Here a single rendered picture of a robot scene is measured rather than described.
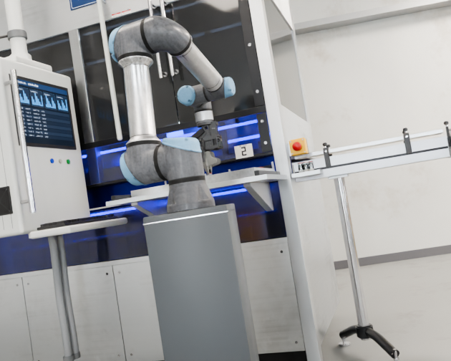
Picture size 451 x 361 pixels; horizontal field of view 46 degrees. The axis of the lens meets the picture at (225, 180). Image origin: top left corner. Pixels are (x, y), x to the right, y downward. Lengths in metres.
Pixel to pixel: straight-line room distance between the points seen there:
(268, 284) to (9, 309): 1.44
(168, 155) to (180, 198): 0.14
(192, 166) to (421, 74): 4.16
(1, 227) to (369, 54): 4.05
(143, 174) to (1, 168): 0.85
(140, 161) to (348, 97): 3.90
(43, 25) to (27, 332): 1.63
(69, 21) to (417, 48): 3.62
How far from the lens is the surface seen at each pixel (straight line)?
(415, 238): 5.41
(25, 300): 3.07
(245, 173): 2.05
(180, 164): 1.60
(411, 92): 5.48
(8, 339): 3.18
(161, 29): 1.75
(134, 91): 1.74
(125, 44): 1.79
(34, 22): 3.07
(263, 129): 2.43
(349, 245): 2.52
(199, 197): 1.59
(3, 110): 2.38
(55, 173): 2.53
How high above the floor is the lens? 0.79
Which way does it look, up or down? 3 degrees up
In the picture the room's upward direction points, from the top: 9 degrees counter-clockwise
